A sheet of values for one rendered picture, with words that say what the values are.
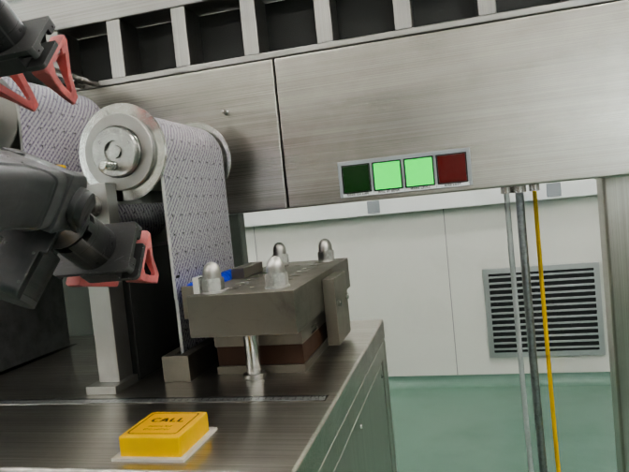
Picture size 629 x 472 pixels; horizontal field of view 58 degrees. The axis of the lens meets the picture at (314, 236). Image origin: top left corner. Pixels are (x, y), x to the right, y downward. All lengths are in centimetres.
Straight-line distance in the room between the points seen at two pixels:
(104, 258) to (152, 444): 22
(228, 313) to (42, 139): 46
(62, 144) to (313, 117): 46
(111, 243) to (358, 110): 59
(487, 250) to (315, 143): 241
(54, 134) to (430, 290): 272
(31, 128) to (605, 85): 97
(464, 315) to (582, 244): 76
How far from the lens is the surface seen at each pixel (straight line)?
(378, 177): 111
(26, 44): 75
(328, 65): 116
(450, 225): 344
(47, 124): 109
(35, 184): 52
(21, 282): 62
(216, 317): 83
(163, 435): 64
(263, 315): 80
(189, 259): 94
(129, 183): 91
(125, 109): 92
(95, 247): 70
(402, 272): 348
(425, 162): 110
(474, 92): 112
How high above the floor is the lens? 114
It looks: 3 degrees down
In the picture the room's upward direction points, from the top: 6 degrees counter-clockwise
